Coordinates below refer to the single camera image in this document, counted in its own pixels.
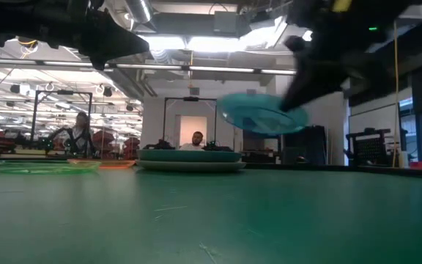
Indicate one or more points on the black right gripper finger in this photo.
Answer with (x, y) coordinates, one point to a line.
(313, 88)

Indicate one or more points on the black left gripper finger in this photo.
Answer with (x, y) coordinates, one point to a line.
(115, 36)

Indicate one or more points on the transparent blue plastic plate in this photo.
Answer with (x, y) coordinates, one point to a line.
(255, 117)

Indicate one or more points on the transparent orange plastic plate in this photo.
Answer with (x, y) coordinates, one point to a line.
(117, 164)

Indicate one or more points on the transparent green plastic plate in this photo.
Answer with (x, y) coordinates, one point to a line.
(42, 166)

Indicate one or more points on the yellow gripper tag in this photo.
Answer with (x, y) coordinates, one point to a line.
(342, 4)

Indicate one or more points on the black cabinet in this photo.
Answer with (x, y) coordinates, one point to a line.
(304, 144)

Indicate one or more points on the black wheeled cart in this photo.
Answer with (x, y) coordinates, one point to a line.
(370, 146)

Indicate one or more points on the person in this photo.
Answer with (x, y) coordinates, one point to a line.
(79, 135)
(195, 141)

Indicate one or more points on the green table mat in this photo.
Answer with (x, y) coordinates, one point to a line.
(211, 220)

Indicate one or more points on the silver ventilation duct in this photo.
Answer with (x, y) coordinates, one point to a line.
(137, 10)

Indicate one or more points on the black background station frame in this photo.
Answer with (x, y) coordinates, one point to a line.
(190, 99)
(64, 92)

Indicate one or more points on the black aluminium table frame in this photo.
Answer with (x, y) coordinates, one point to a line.
(343, 170)

